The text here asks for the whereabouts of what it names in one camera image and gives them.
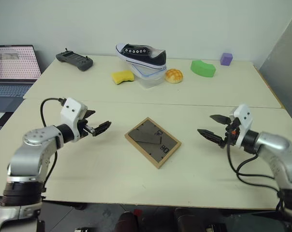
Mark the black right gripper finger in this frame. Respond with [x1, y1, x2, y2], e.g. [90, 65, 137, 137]
[197, 129, 227, 149]
[209, 115, 233, 126]

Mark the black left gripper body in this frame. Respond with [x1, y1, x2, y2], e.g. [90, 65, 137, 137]
[75, 118, 96, 141]

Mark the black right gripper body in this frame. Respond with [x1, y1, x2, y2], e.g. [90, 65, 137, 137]
[223, 118, 241, 148]

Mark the laptop computer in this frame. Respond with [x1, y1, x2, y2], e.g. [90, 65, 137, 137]
[0, 44, 43, 113]

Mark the yellow sponge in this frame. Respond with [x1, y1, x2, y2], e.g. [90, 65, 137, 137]
[111, 70, 135, 86]

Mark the green curved foam block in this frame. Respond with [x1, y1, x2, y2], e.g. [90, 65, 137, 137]
[190, 59, 217, 78]

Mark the grey remote controller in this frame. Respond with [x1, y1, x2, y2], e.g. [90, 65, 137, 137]
[56, 47, 94, 72]

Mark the purple cube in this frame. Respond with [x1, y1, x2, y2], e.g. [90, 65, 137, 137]
[220, 53, 234, 66]

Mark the pineapple bun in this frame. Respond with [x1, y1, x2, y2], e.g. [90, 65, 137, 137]
[165, 69, 185, 84]

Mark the clear plastic container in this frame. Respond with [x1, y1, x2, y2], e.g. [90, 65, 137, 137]
[131, 63, 167, 89]

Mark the black and white sneaker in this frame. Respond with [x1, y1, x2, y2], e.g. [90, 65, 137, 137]
[115, 43, 167, 71]

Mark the grey panel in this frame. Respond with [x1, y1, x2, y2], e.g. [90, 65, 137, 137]
[259, 7, 292, 126]

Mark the dark rounded shape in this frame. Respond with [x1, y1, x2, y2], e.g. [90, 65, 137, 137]
[115, 211, 143, 232]

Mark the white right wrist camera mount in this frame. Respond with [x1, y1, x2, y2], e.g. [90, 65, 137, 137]
[228, 104, 254, 147]

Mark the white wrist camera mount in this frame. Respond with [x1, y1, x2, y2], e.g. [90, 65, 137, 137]
[228, 104, 254, 147]
[60, 98, 88, 143]

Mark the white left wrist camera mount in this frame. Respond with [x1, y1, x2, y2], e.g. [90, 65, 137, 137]
[60, 98, 88, 143]

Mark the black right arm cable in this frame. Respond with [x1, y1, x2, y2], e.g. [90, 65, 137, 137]
[225, 131, 287, 213]

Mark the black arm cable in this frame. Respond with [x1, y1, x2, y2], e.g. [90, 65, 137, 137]
[225, 131, 287, 213]
[40, 97, 65, 191]

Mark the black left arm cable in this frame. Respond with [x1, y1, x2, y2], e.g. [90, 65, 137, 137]
[40, 97, 65, 191]

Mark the wooden picture frame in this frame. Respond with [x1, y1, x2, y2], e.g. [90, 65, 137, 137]
[124, 117, 182, 170]

